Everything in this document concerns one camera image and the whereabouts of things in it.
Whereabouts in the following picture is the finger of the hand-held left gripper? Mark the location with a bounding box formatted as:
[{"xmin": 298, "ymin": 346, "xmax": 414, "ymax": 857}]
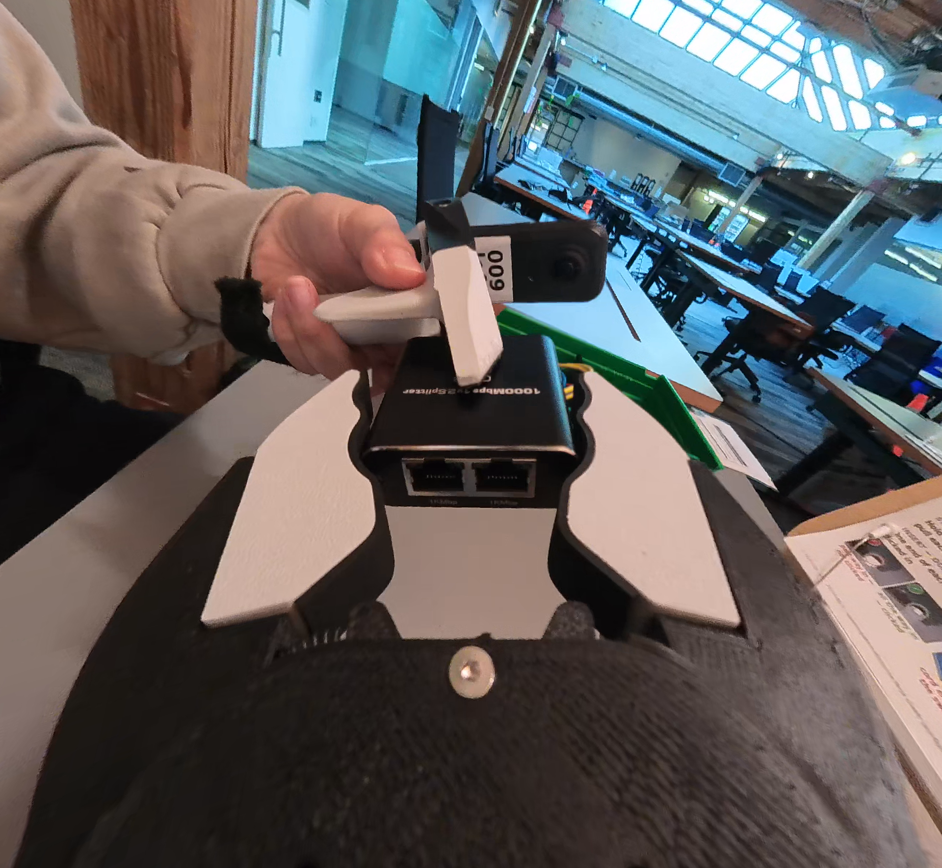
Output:
[{"xmin": 430, "ymin": 246, "xmax": 505, "ymax": 387}]

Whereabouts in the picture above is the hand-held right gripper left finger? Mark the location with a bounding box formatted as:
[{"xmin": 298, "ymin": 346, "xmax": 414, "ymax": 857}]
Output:
[{"xmin": 200, "ymin": 368, "xmax": 394, "ymax": 630}]

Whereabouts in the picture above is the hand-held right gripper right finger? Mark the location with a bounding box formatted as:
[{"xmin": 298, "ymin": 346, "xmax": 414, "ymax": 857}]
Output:
[{"xmin": 555, "ymin": 371, "xmax": 743, "ymax": 633}]

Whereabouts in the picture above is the black ethernet splitter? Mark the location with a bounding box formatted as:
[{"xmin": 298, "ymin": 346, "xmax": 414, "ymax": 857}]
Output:
[{"xmin": 361, "ymin": 334, "xmax": 578, "ymax": 508}]

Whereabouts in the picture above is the green plastic bin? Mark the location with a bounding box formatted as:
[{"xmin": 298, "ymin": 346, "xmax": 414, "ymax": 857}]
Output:
[{"xmin": 497, "ymin": 307, "xmax": 726, "ymax": 472}]

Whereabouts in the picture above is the person's left forearm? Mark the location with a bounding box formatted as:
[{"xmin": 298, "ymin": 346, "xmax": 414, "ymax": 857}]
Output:
[{"xmin": 0, "ymin": 3, "xmax": 310, "ymax": 368}]

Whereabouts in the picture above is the person's left hand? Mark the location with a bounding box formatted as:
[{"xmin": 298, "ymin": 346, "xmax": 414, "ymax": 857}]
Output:
[{"xmin": 250, "ymin": 191, "xmax": 428, "ymax": 394}]

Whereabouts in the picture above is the grey table with wooden edge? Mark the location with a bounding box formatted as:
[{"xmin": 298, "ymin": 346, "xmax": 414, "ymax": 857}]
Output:
[{"xmin": 464, "ymin": 191, "xmax": 726, "ymax": 416}]

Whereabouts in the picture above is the white paper label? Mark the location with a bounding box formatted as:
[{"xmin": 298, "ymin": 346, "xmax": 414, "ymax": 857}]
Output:
[{"xmin": 692, "ymin": 412, "xmax": 777, "ymax": 490}]

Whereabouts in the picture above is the black office chair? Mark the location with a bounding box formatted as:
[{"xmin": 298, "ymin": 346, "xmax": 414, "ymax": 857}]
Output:
[{"xmin": 416, "ymin": 95, "xmax": 463, "ymax": 203}]

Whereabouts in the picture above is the instruction sheet on stand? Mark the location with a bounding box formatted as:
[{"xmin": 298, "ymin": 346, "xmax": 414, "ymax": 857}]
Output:
[{"xmin": 784, "ymin": 474, "xmax": 942, "ymax": 538}]

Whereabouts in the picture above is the printed instruction sheet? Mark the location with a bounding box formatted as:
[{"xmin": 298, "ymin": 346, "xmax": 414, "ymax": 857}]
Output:
[{"xmin": 784, "ymin": 496, "xmax": 942, "ymax": 810}]

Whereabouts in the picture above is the white ceiling projector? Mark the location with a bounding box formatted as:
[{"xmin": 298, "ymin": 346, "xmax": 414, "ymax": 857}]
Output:
[{"xmin": 868, "ymin": 66, "xmax": 942, "ymax": 120}]

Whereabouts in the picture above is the wooden post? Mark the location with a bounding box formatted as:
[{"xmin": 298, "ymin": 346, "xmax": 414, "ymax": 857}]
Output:
[{"xmin": 59, "ymin": 0, "xmax": 262, "ymax": 413}]

